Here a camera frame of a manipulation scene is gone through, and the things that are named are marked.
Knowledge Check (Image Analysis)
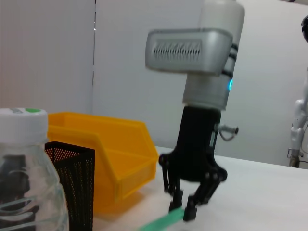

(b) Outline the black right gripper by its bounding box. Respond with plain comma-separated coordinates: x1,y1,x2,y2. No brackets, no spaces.
158,105,228,222

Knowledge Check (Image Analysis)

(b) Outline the green pen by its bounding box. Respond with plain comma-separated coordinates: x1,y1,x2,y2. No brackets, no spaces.
138,207,186,231

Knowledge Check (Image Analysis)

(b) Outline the clear green-label water bottle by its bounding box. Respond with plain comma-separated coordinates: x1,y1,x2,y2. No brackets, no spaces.
0,107,69,231

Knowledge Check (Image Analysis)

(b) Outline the black mesh pen holder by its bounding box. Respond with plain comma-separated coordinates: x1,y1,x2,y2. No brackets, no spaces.
44,141,96,231

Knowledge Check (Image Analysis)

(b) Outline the yellow plastic storage bin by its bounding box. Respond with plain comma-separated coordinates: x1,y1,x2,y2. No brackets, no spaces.
47,111,159,214

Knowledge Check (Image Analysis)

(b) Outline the white jointed robot limb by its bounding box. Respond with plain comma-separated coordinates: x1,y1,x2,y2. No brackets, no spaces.
287,97,308,168

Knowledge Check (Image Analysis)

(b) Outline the right arm plug with cable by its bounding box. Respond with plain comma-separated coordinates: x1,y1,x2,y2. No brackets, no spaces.
218,123,239,141

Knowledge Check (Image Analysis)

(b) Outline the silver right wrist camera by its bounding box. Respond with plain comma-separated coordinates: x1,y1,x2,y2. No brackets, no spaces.
145,28,233,77

